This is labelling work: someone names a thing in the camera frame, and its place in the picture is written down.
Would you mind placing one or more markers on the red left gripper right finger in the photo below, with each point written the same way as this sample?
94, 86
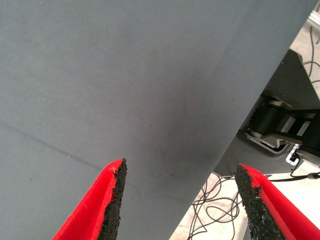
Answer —
275, 215

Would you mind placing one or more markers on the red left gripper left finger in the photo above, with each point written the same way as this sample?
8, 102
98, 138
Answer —
87, 215

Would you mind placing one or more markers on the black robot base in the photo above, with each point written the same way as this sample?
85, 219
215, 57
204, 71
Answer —
292, 80

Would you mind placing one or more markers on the black robot torso link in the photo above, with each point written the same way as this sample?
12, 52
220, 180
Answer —
310, 130

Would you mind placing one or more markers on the dark grey table cloth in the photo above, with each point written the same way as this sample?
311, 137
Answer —
100, 75

